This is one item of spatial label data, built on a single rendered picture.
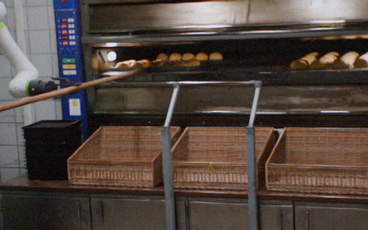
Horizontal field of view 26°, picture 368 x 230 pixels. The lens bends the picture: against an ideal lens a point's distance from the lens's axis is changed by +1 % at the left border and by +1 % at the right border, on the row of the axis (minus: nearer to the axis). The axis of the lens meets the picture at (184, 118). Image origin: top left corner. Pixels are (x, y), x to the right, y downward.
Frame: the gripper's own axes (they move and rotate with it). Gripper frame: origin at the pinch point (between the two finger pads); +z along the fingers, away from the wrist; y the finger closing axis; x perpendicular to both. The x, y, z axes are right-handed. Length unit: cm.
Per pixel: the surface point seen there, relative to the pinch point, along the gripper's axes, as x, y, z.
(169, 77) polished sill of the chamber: -81, 4, 23
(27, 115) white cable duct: -78, 28, -78
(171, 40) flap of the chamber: -67, -20, 31
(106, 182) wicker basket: -35, 60, -2
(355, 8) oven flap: -83, -34, 137
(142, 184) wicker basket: -31, 60, 23
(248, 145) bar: -22, 34, 89
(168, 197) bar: -22, 64, 42
